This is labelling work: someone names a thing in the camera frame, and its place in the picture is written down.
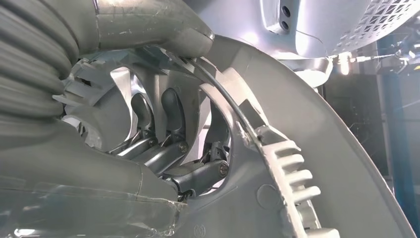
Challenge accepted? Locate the silver robot torso shell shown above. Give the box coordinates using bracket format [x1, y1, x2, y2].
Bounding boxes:
[183, 0, 420, 89]

